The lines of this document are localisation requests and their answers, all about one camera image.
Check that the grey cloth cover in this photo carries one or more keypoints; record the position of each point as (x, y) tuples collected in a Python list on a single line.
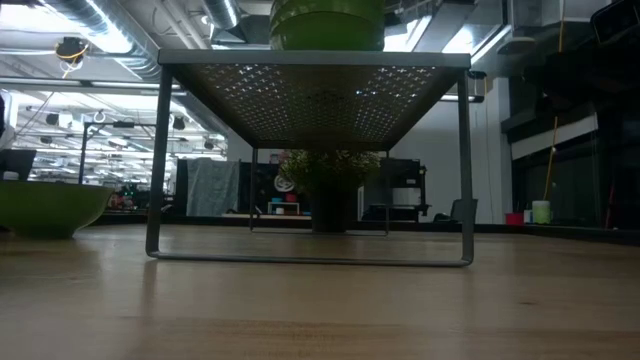
[(212, 187)]

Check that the black equipment rack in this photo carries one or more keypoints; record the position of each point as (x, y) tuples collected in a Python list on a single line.
[(400, 172)]

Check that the dark grey chair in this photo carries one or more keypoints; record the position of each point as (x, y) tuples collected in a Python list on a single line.
[(462, 210)]

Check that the black ceiling device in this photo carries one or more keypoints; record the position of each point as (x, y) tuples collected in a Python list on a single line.
[(71, 49)]

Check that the red container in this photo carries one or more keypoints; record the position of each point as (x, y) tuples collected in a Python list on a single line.
[(514, 219)]

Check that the grey perforated metal shelf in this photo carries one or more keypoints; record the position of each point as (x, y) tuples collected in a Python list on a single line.
[(320, 57)]

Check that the green and white cup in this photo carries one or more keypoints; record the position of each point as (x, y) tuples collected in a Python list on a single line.
[(541, 212)]

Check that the small white container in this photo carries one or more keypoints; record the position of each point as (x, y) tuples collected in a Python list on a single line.
[(527, 217)]

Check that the small white table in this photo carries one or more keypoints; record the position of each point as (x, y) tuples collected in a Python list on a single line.
[(283, 204)]

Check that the black aluminium table frame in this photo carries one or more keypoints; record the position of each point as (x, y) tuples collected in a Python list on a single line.
[(575, 232)]

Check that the black stand frame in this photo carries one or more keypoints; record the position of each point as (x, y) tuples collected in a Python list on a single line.
[(82, 150)]

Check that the potted green artificial plant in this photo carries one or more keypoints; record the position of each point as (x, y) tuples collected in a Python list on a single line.
[(327, 200)]

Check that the dark monitor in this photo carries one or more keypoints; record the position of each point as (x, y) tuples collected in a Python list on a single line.
[(17, 165)]

